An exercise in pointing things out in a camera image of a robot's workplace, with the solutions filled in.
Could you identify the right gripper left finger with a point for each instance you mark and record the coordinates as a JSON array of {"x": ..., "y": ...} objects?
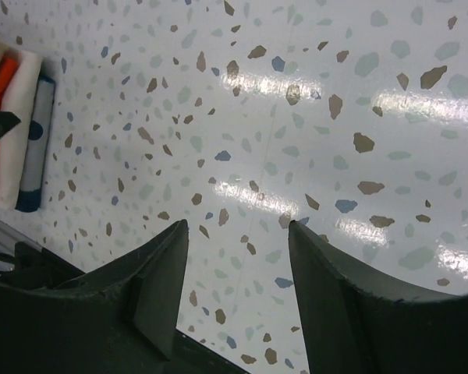
[{"x": 82, "y": 323}]

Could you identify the white folded t shirt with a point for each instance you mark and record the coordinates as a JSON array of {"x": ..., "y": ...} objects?
[{"x": 18, "y": 99}]

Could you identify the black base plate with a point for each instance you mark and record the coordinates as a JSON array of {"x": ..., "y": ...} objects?
[{"x": 203, "y": 354}]

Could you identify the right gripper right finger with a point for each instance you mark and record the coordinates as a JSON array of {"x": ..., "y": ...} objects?
[{"x": 357, "y": 319}]

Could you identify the aluminium frame rail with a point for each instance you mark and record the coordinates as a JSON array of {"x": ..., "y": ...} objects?
[{"x": 0, "y": 233}]

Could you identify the blue folded t shirt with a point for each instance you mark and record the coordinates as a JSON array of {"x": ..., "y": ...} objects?
[{"x": 29, "y": 198}]

